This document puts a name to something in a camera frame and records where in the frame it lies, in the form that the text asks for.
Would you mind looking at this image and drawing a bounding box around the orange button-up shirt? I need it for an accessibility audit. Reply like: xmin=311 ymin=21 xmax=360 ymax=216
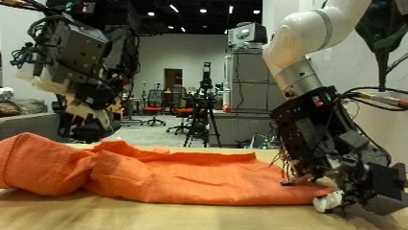
xmin=0 ymin=132 xmax=335 ymax=206

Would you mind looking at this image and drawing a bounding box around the white round plant pot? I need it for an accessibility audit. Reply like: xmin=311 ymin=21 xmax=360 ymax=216
xmin=355 ymin=90 xmax=408 ymax=169

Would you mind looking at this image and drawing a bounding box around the grey low counter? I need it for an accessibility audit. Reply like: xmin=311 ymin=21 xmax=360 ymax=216
xmin=209 ymin=109 xmax=278 ymax=149

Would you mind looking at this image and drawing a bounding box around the brown cushion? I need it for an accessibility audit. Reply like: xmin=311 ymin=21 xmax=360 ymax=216
xmin=0 ymin=98 xmax=48 ymax=118

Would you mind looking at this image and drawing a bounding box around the brown door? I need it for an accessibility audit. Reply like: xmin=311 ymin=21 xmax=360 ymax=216
xmin=164 ymin=68 xmax=184 ymax=92

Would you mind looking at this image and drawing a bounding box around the silver crumpled bag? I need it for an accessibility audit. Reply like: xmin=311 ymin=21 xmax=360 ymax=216
xmin=0 ymin=86 xmax=16 ymax=103

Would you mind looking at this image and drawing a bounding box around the grey filing cabinet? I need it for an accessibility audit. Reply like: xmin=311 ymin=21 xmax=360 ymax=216
xmin=225 ymin=48 xmax=291 ymax=113

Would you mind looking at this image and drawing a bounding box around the orange seat office chair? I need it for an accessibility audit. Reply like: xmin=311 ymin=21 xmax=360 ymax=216
xmin=140 ymin=89 xmax=169 ymax=127
xmin=165 ymin=85 xmax=196 ymax=135

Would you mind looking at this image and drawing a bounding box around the black office chair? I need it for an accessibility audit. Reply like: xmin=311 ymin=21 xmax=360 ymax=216
xmin=55 ymin=92 xmax=123 ymax=144

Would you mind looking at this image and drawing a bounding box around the grey sofa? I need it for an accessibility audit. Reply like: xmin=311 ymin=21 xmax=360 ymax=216
xmin=0 ymin=112 xmax=60 ymax=142

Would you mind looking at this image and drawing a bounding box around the dark green leafy plant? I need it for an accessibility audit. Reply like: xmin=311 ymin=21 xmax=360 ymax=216
xmin=355 ymin=0 xmax=408 ymax=94

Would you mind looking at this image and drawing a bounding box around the white boxy monitor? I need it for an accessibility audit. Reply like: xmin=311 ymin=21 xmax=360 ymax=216
xmin=228 ymin=22 xmax=269 ymax=50

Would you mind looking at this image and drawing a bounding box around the orange black cable bundle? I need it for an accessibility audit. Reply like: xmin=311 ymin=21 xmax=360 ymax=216
xmin=0 ymin=0 xmax=48 ymax=10
xmin=339 ymin=85 xmax=408 ymax=112

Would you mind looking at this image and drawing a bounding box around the black camera tripod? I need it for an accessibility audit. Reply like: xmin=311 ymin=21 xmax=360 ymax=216
xmin=184 ymin=61 xmax=224 ymax=149

